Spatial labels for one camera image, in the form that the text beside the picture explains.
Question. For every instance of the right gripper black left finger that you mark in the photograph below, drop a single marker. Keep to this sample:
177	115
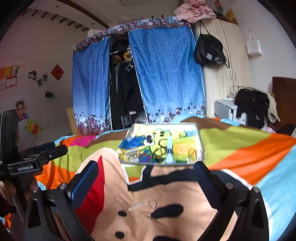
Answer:
81	183

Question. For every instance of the black drawstring bag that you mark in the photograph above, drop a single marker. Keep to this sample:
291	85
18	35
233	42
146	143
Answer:
209	50

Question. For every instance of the cartoon character wall poster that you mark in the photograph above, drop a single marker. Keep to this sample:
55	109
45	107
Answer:
21	109

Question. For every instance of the pile of black clothes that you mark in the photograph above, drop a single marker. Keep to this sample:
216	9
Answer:
255	104

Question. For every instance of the silver cartoon tray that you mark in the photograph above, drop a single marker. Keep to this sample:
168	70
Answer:
162	144

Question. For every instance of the red diamond wall decoration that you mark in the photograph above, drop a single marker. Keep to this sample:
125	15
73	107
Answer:
57	72

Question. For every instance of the brown wooden headboard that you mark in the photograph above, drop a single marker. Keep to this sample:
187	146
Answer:
284	91

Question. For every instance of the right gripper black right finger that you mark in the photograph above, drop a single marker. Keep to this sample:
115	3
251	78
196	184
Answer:
214	189

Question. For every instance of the pink clothes on wardrobe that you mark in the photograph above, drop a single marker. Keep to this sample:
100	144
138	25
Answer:
193	11

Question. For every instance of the colourful cartoon bedspread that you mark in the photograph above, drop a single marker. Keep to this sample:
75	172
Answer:
150	202

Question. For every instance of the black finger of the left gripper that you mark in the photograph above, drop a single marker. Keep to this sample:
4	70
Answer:
44	147
54	153

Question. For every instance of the dark hanging clothes in wardrobe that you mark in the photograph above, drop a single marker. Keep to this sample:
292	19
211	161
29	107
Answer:
126	102

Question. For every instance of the white bedside cabinet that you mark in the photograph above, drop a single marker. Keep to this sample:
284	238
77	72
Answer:
226	108

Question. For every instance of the white paper bag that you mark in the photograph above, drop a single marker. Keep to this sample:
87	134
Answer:
253	46

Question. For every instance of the beige wooden wardrobe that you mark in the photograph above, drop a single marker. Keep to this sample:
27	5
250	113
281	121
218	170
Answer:
223	80

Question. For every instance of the person's left hand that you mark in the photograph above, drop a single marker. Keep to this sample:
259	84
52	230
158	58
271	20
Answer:
8	190

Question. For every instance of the yellow sun wall sticker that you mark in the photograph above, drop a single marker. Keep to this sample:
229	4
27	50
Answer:
32	127

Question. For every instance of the blue dotted fabric wardrobe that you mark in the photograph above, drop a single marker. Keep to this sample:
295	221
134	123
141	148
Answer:
171	82

